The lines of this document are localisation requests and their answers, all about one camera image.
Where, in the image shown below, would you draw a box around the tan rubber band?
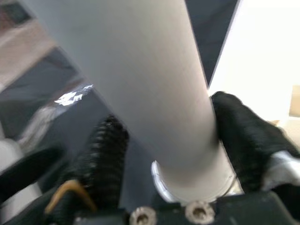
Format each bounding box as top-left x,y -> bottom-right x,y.
44,180 -> 98,214

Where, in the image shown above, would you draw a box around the black tablecloth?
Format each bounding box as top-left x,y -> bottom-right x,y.
0,0 -> 243,211

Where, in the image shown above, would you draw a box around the white plastic table leg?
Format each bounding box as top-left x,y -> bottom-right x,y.
24,0 -> 235,203

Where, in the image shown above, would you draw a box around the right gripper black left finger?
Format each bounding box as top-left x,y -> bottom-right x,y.
44,114 -> 129,225

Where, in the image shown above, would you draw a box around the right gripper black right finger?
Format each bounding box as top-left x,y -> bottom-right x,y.
210,91 -> 300,193

